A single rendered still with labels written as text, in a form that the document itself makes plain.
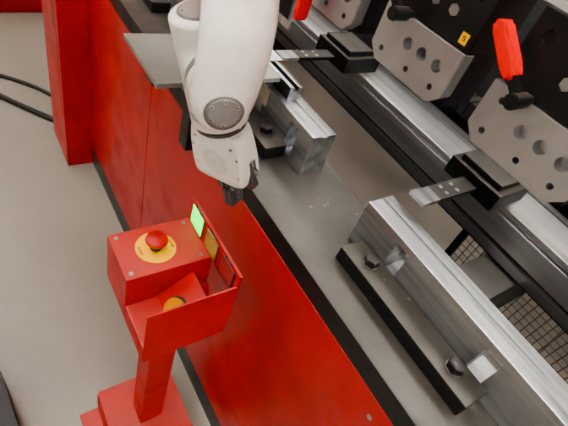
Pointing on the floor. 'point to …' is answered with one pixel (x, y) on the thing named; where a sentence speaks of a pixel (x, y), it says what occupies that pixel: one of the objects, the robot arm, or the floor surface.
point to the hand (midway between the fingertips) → (232, 193)
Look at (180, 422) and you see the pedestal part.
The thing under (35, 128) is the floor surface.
